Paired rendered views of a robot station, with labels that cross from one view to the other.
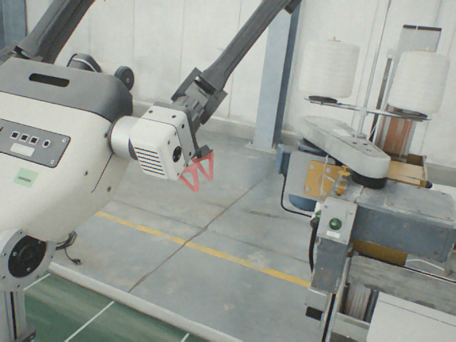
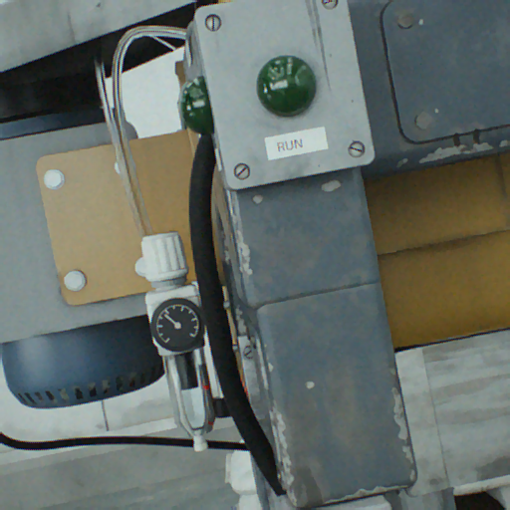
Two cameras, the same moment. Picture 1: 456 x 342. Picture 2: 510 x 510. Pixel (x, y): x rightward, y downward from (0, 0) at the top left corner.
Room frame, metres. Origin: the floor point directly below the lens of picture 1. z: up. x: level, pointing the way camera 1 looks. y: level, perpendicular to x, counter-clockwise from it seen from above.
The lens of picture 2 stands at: (0.30, 0.03, 1.24)
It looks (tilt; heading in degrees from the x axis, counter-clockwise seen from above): 3 degrees down; 334
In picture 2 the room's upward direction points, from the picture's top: 11 degrees counter-clockwise
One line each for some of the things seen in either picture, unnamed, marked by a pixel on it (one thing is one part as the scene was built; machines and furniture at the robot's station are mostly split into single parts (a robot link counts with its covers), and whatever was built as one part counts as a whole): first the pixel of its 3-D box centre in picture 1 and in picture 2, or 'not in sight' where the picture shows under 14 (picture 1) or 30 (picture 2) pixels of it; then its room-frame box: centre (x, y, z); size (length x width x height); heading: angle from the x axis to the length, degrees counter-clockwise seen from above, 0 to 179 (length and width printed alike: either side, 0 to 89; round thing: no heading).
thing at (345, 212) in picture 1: (336, 220); (281, 91); (0.87, -0.27, 1.28); 0.08 x 0.05 x 0.09; 68
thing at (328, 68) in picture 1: (328, 68); not in sight; (1.27, -0.27, 1.61); 0.17 x 0.17 x 0.17
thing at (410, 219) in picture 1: (383, 235); (456, 189); (0.96, -0.43, 1.21); 0.30 x 0.25 x 0.30; 68
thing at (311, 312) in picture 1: (316, 308); not in sight; (0.92, -0.29, 0.98); 0.09 x 0.05 x 0.05; 158
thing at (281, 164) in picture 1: (287, 162); not in sight; (1.40, -0.21, 1.25); 0.10 x 0.08 x 0.12; 3
